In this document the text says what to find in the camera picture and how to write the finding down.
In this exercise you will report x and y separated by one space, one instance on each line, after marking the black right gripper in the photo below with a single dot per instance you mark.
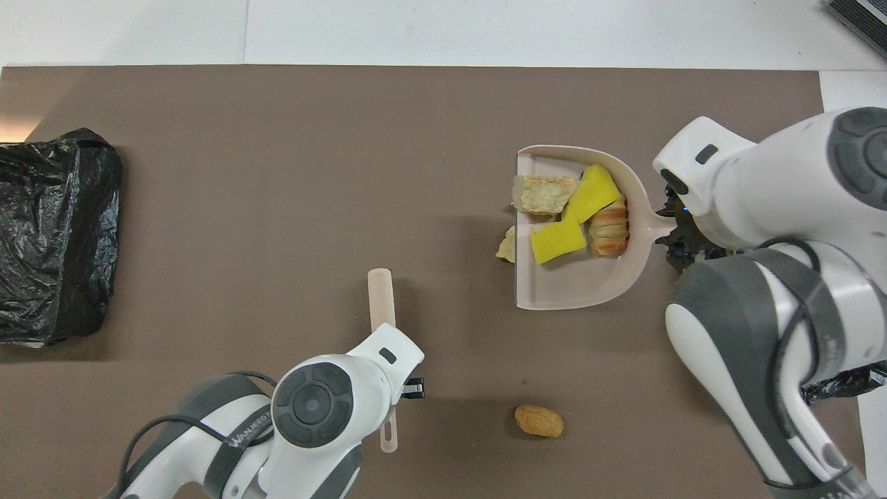
696 242

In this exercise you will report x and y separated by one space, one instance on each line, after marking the crusty bread chunk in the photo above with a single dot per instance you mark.
610 234
544 194

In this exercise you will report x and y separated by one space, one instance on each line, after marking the yellow sponge block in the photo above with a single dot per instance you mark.
592 194

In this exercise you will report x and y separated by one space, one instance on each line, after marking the beige hand brush black bristles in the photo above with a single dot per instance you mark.
381 298

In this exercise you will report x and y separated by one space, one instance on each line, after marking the beige plastic dustpan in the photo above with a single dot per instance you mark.
575 284

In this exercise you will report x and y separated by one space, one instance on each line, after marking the notched yellow sponge piece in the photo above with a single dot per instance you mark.
558 242

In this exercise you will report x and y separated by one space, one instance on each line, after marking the brown nugget toy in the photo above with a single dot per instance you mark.
538 421

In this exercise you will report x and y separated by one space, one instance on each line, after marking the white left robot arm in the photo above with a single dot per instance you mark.
312 409

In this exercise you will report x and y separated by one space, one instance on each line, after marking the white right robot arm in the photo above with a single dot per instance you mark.
762 180

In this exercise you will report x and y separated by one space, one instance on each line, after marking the bin wrapped black bag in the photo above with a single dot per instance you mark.
55 229

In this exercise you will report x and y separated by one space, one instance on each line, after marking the brown paper table mat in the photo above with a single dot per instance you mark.
277 173

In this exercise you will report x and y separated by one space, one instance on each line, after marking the dark ribbed device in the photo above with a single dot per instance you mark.
866 17

